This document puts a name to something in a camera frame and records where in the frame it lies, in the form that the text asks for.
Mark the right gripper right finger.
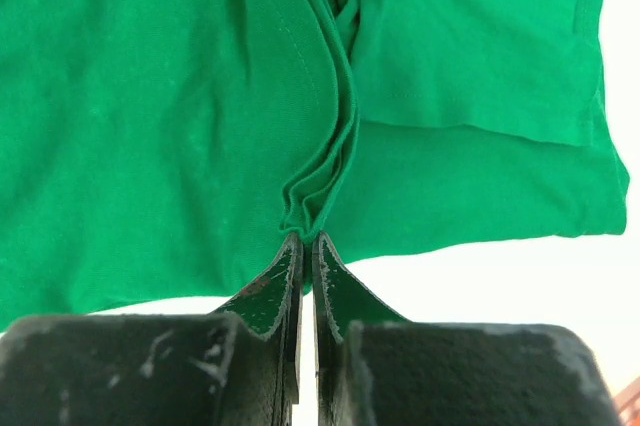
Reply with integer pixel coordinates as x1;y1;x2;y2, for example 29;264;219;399
310;232;408;425

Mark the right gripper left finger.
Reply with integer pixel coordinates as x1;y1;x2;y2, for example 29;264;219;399
217;233;304;425

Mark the green t shirt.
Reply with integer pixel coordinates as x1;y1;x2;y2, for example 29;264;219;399
1;0;629;325

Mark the orange plastic basket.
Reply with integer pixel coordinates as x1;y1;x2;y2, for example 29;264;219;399
614;377;640;426

